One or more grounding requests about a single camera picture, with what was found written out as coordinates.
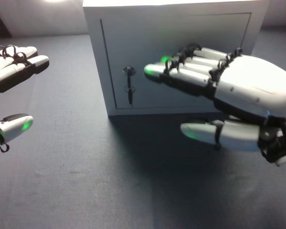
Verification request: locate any large white box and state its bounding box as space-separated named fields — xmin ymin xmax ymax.
xmin=82 ymin=0 xmax=270 ymax=117

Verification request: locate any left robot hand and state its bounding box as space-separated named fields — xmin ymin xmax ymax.
xmin=0 ymin=44 xmax=50 ymax=153

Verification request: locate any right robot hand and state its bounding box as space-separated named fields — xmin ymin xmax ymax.
xmin=143 ymin=42 xmax=286 ymax=167

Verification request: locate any white cabinet door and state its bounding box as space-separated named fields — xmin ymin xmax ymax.
xmin=100 ymin=13 xmax=252 ymax=109

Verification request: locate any grey table cloth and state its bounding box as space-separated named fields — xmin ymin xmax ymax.
xmin=0 ymin=25 xmax=286 ymax=229

